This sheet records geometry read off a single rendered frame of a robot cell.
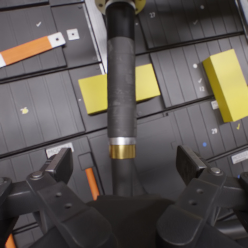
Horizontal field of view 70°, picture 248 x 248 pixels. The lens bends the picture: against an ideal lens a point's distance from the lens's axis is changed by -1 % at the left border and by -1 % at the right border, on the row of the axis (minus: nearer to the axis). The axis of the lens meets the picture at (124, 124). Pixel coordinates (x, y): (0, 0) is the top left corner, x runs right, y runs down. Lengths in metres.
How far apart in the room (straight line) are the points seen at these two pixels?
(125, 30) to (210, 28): 0.30
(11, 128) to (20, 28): 0.20
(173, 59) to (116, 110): 0.24
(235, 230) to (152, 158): 0.19
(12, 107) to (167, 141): 0.33
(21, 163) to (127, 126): 0.23
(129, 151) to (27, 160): 0.21
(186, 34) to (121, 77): 0.28
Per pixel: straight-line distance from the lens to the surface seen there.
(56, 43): 0.42
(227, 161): 0.51
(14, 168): 0.41
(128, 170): 0.27
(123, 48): 0.29
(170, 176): 0.42
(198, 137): 0.46
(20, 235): 0.44
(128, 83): 0.27
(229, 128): 0.51
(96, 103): 0.37
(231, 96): 0.48
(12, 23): 0.47
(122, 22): 0.31
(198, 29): 0.53
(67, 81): 0.40
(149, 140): 0.39
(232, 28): 0.60
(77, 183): 0.39
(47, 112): 0.39
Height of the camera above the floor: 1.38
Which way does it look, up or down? 78 degrees down
